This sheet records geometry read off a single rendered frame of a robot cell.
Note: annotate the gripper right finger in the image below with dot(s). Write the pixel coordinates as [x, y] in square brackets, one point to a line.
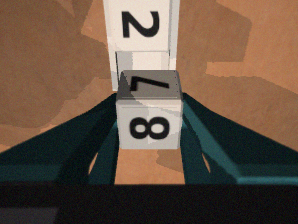
[235, 153]

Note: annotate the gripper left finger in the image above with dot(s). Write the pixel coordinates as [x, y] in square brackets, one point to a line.
[64, 153]

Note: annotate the white number cube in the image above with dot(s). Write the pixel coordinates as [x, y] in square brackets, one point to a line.
[140, 25]
[149, 106]

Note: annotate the white rectangular tray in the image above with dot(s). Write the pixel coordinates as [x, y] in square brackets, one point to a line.
[120, 61]

